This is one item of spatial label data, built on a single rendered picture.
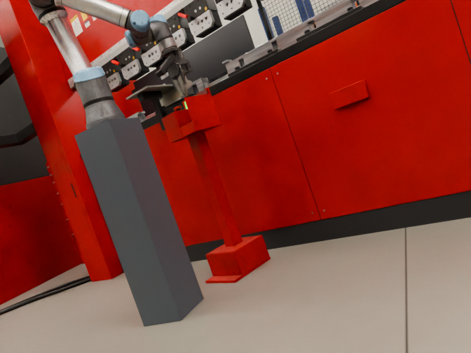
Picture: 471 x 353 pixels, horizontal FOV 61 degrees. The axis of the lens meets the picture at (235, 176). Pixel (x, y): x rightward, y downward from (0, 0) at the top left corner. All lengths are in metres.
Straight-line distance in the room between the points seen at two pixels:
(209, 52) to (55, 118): 1.12
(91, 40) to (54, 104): 0.50
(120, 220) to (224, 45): 1.60
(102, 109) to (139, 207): 0.39
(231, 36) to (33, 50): 1.32
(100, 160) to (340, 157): 0.97
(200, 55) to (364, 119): 1.52
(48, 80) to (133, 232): 1.72
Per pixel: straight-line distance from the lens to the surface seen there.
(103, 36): 2.76
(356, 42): 1.70
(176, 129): 1.81
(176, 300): 1.54
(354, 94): 1.68
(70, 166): 2.86
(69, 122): 2.96
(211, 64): 2.84
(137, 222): 1.50
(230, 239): 1.83
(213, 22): 2.17
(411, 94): 1.65
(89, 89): 1.60
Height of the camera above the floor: 0.50
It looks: 2 degrees down
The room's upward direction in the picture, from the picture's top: 19 degrees counter-clockwise
